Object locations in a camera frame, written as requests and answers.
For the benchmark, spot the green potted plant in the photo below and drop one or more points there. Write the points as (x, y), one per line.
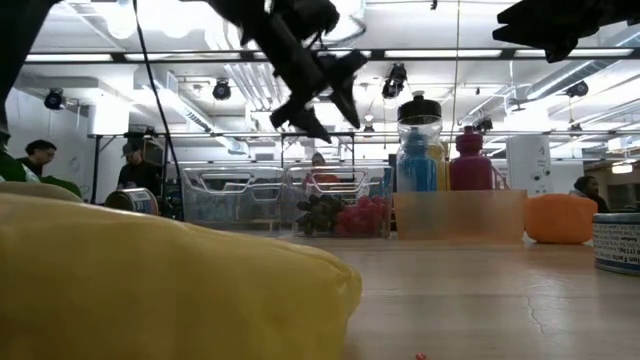
(12, 170)

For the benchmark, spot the yellow banana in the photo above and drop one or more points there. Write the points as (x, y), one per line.
(150, 290)

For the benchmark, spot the blue plastic bottle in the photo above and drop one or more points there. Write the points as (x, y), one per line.
(416, 170)

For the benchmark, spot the magenta plastic bottle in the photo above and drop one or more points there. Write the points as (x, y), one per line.
(470, 170)

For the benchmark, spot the wide tin can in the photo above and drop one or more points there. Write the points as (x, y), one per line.
(617, 245)

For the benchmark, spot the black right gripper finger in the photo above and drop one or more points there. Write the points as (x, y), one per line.
(550, 12)
(535, 35)

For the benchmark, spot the person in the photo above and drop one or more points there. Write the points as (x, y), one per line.
(318, 160)
(137, 172)
(589, 192)
(37, 152)

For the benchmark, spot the black aluminium table frame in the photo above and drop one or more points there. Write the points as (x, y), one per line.
(450, 54)

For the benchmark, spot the silver ventilation duct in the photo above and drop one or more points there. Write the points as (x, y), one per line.
(354, 15)

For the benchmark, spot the red grape bunch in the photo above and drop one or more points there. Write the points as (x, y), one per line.
(367, 217)

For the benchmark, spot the orange translucent bin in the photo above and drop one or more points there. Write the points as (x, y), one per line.
(460, 217)

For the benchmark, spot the clear bottle with black cap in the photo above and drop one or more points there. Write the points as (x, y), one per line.
(419, 112)

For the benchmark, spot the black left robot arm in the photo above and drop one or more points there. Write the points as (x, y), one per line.
(20, 30)

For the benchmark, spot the yellow plastic bottle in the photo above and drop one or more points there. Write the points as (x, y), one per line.
(442, 170)

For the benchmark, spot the orange fruit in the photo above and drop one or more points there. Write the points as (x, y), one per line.
(560, 220)

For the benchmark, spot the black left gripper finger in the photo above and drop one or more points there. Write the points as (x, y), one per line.
(310, 125)
(347, 107)

